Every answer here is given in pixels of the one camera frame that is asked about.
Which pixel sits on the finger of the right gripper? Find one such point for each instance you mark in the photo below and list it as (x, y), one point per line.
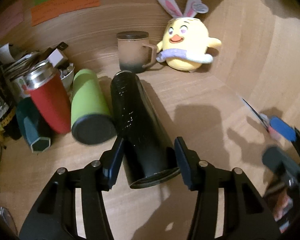
(282, 165)
(283, 128)

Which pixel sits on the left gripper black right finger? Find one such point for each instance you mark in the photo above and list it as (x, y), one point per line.
(246, 215)

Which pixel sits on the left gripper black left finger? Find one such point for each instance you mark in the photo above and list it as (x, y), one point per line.
(53, 215)

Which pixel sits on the black cylindrical tumbler cup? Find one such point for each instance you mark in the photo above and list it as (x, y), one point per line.
(149, 158)

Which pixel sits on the teal hexagonal bottle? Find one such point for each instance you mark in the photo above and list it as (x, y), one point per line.
(33, 127)

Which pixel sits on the green tumbler black lid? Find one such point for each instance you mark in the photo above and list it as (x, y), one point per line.
(91, 120)

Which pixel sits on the dark wine bottle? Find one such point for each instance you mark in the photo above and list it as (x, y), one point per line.
(8, 119)

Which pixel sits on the red tumbler steel rim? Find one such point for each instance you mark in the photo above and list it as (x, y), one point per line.
(49, 96)

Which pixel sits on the yellow chick plush bunny ears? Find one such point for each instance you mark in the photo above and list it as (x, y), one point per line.
(186, 38)

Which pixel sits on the metal bowl with clutter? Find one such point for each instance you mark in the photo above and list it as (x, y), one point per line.
(67, 76)

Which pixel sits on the white paper box clutter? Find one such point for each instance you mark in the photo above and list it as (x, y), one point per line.
(27, 60)

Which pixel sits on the brown gradient mug with lid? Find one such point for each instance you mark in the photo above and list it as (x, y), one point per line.
(135, 52)

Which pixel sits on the pink sticky note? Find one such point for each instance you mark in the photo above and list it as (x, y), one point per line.
(11, 17)

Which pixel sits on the orange sticky note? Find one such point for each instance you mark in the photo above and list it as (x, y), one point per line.
(53, 8)

